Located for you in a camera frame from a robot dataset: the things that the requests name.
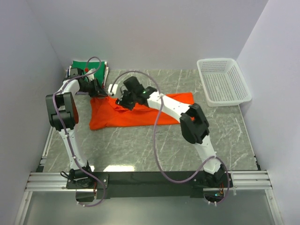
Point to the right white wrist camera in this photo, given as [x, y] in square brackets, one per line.
[113, 90]

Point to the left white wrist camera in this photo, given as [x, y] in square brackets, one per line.
[90, 75]

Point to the black base bar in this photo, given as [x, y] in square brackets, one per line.
[148, 184]

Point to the white plastic basket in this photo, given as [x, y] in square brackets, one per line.
[223, 82]

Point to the orange t shirt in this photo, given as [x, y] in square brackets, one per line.
[107, 114]

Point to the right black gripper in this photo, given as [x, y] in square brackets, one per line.
[123, 102]

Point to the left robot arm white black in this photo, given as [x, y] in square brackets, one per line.
[63, 116]

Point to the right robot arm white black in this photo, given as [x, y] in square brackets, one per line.
[193, 123]

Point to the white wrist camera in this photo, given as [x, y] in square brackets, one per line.
[90, 75]
[113, 90]

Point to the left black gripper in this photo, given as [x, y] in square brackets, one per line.
[98, 91]

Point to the green folded t shirt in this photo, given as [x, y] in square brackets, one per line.
[77, 65]

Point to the stack of folded shirts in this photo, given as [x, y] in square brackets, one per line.
[106, 73]

